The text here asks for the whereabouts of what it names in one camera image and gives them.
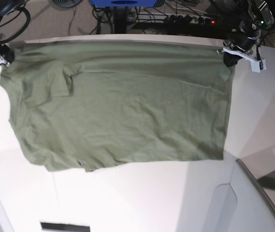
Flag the green t-shirt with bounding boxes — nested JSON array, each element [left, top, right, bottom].
[[0, 41, 234, 172]]

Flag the grey metal table-side rail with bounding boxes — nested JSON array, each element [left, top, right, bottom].
[[236, 159, 275, 219]]

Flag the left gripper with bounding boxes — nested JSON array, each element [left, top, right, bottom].
[[223, 30, 260, 68]]

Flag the white label with black bar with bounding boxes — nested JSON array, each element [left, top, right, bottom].
[[40, 221, 91, 232]]

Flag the blue bin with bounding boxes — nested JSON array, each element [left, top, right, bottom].
[[90, 0, 156, 7]]

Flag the black floor fan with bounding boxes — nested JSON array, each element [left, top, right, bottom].
[[52, 0, 82, 8]]

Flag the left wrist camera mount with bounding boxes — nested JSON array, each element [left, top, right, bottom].
[[217, 40, 266, 73]]

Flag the black power strip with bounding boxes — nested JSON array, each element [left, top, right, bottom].
[[164, 14, 218, 26]]

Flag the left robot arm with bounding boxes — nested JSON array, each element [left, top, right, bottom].
[[210, 0, 275, 73]]

